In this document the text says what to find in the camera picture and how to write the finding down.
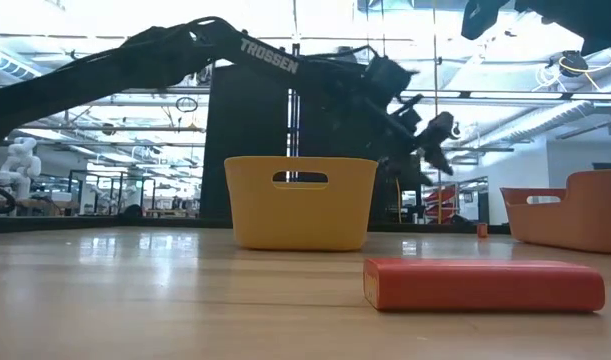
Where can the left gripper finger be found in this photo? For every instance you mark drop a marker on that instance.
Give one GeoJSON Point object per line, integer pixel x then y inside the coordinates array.
{"type": "Point", "coordinates": [437, 132]}
{"type": "Point", "coordinates": [421, 165]}

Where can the red rectangular block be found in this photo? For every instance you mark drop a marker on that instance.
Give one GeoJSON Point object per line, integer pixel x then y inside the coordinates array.
{"type": "Point", "coordinates": [482, 231]}
{"type": "Point", "coordinates": [485, 287]}

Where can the yellow plastic bin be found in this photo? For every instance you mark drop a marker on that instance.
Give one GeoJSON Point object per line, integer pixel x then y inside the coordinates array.
{"type": "Point", "coordinates": [300, 220]}

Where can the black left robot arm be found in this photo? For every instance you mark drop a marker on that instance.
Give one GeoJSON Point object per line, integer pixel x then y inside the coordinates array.
{"type": "Point", "coordinates": [135, 65]}

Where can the black background cabinet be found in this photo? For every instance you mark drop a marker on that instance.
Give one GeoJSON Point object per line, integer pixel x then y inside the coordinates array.
{"type": "Point", "coordinates": [410, 200]}

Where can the red background rack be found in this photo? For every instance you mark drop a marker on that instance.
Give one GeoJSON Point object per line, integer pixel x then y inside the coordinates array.
{"type": "Point", "coordinates": [447, 197]}

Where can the black folding partition screen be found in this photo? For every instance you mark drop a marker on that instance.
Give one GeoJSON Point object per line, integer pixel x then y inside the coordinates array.
{"type": "Point", "coordinates": [245, 140]}

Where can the orange plastic bin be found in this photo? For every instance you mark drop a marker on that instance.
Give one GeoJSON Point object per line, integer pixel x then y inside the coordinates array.
{"type": "Point", "coordinates": [585, 220]}

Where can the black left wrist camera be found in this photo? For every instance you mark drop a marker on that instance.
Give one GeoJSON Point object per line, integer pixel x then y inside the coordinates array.
{"type": "Point", "coordinates": [390, 75]}

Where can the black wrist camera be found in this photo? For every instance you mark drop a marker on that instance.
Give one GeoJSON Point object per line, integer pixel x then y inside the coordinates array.
{"type": "Point", "coordinates": [480, 17]}
{"type": "Point", "coordinates": [390, 75]}

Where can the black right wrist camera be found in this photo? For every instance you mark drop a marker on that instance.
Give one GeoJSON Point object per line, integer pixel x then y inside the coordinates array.
{"type": "Point", "coordinates": [480, 17]}

